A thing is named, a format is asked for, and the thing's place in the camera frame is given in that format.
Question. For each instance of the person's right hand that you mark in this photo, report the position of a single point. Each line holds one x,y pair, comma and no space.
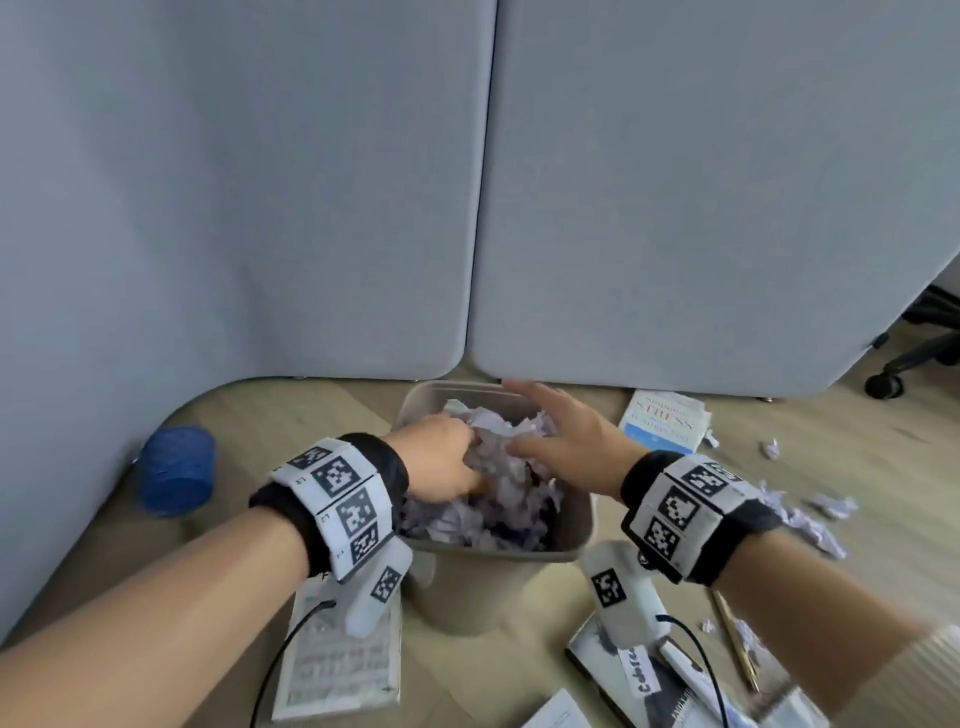
592,450

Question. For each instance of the person's left hand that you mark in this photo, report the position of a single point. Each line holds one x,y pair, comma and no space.
442,457

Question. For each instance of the blue and white book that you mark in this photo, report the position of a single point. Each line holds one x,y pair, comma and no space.
664,424

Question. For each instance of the dense heap of paper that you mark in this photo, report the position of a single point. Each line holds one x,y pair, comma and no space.
495,517

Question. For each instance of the beige waste bin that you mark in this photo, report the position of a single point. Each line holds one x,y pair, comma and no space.
480,592

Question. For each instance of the black and white book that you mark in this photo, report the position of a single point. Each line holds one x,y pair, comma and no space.
592,667

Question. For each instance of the slim gold brown pen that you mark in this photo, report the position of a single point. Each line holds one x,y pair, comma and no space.
735,641

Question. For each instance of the pile of paper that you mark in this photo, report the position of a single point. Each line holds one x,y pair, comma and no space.
825,504

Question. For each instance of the white book portrait grid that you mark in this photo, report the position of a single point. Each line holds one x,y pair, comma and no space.
337,675

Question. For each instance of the thick white marker pen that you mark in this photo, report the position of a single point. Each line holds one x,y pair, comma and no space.
697,686

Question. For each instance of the white book with green circle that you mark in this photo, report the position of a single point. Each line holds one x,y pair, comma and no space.
559,712

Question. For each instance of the person's left forearm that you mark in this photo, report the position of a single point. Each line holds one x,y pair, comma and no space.
150,622

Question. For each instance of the person's right forearm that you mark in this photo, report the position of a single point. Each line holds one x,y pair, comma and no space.
810,607

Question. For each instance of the blue mesh pen holder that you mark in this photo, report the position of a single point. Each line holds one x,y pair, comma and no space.
176,472

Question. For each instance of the black wristband with marker tags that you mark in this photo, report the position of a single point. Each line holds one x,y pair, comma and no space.
697,517
330,502

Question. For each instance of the grey felt partition panel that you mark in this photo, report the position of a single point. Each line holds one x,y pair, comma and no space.
75,300
712,187
337,187

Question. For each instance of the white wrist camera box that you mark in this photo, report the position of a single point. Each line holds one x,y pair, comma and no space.
622,592
379,585

